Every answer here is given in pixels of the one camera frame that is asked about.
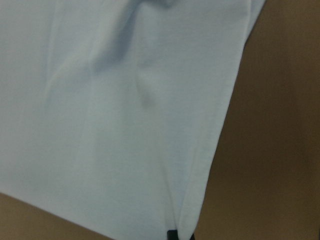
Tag light blue t-shirt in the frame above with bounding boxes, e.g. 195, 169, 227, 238
0, 0, 264, 240

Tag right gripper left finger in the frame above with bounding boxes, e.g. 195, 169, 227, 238
167, 229, 179, 240

